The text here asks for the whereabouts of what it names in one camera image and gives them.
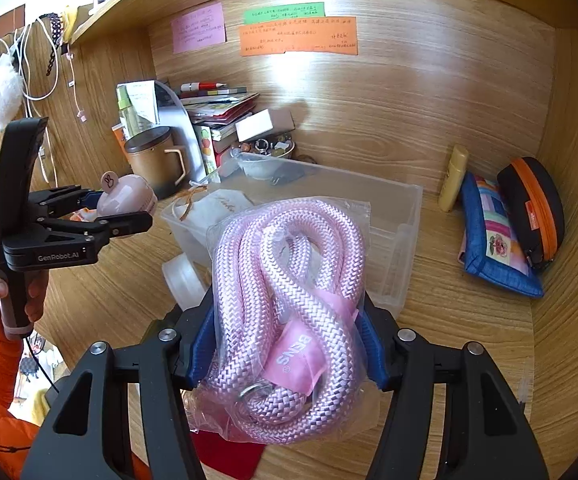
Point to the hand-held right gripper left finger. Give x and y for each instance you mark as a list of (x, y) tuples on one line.
[(201, 345)]

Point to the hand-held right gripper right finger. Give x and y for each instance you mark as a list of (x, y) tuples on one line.
[(374, 355)]

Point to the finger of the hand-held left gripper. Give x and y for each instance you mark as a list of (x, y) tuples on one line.
[(59, 199), (119, 225)]

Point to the pink round gadget with sticker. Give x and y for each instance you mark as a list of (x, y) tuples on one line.
[(129, 195)]

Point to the clear plastic storage box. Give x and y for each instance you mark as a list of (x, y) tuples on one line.
[(394, 220)]

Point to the wooden desktop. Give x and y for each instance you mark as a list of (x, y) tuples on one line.
[(459, 350)]

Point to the person's left hand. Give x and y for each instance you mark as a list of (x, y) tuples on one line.
[(36, 295)]

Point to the brown mug with lid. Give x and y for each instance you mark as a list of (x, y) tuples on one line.
[(149, 165)]

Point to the translucent white tape roll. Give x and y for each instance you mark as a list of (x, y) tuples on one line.
[(181, 277)]

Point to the orange carton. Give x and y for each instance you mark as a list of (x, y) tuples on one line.
[(119, 142)]

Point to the green labelled bottle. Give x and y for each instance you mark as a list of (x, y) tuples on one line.
[(128, 110)]

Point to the book with fruit print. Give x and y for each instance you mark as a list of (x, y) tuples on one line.
[(206, 152)]

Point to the red cloth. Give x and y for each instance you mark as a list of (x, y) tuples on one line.
[(229, 457)]

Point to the white paper bag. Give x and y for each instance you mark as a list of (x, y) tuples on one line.
[(181, 120)]

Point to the white paper sheet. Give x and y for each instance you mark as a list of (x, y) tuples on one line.
[(144, 100)]

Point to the stack of small boxes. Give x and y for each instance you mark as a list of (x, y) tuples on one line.
[(219, 110)]

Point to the white bowl of beads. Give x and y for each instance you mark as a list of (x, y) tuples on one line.
[(261, 165)]

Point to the red pen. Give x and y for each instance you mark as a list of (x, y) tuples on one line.
[(204, 86)]

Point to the blue patchwork pouch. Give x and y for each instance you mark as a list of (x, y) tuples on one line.
[(494, 240)]

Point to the black lace headband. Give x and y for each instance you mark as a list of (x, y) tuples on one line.
[(57, 27)]

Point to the small white cardboard box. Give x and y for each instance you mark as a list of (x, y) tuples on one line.
[(261, 125)]

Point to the yellow tube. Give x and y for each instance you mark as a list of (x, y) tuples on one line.
[(454, 177)]

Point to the black case with orange zip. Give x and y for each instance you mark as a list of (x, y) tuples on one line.
[(524, 205)]

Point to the pink sticky note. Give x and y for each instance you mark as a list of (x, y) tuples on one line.
[(199, 27)]

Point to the orange sticky note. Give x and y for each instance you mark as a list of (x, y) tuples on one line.
[(299, 37)]

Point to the green sticky note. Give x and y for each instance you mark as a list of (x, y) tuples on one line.
[(284, 12)]

